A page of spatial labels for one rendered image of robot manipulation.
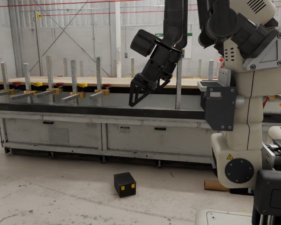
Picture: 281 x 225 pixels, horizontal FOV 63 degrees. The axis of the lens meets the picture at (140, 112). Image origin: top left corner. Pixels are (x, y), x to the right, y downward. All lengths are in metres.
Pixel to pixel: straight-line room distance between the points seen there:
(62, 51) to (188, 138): 8.67
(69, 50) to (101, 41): 1.42
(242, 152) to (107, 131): 1.83
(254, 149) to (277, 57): 0.35
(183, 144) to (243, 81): 1.62
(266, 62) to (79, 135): 2.23
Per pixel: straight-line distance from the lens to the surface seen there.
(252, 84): 0.92
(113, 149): 2.59
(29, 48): 11.31
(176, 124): 2.14
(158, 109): 2.07
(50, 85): 2.40
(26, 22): 11.44
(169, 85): 2.21
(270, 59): 0.76
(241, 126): 0.92
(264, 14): 0.90
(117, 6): 3.18
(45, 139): 2.90
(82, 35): 10.10
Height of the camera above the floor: 1.14
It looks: 13 degrees down
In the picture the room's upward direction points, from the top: straight up
